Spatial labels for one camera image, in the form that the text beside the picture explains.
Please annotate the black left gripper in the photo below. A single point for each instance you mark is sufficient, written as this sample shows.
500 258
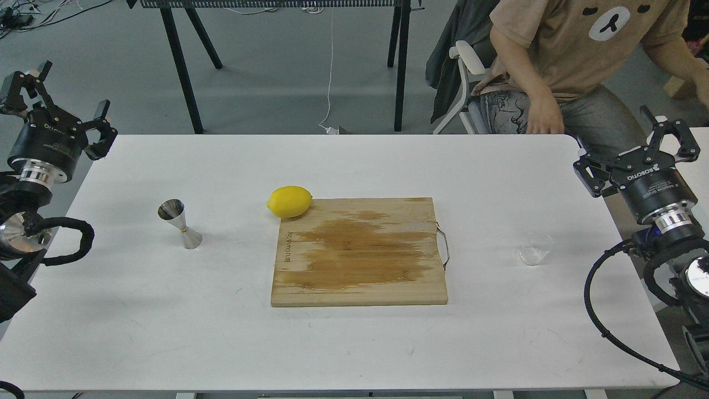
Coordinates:
46 138

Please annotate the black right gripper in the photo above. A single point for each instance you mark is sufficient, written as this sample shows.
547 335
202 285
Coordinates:
647 179

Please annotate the clear glass measuring cup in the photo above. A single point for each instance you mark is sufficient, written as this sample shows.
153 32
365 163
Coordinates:
538 246

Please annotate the steel double jigger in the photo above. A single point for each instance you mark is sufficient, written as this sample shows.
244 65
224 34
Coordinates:
173 212

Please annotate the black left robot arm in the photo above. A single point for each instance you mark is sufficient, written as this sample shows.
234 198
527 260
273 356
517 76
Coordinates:
25 235

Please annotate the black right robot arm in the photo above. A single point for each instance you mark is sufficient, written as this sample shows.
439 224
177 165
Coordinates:
672 243

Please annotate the person in tan shirt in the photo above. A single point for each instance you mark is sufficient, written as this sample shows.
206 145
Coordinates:
553 57

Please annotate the white office chair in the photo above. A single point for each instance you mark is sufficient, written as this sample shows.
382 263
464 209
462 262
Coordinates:
473 63

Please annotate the yellow lemon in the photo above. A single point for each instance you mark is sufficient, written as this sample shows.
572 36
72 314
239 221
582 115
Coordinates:
289 201

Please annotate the wooden cutting board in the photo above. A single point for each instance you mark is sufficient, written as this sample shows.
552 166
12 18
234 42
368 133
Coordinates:
360 252

